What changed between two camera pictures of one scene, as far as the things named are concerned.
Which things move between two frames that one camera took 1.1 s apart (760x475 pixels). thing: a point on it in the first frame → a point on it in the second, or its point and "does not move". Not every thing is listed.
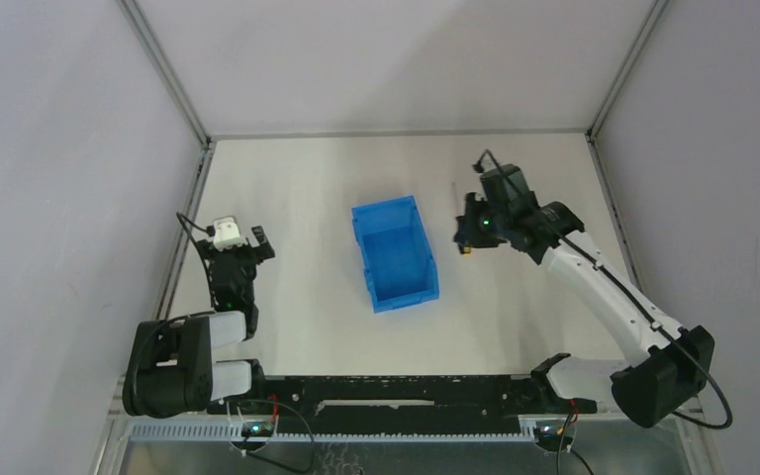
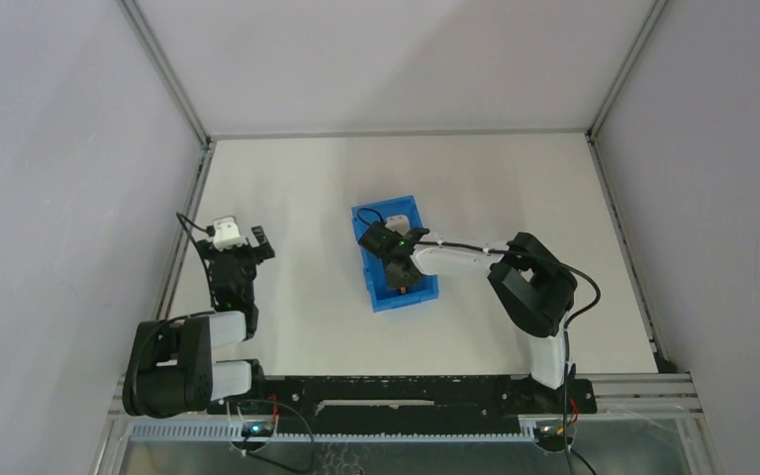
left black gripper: x=237 y=254 does not move
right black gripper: x=470 y=232 → x=399 y=268
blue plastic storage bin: x=398 y=254 does not move
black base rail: x=404 y=406 does not move
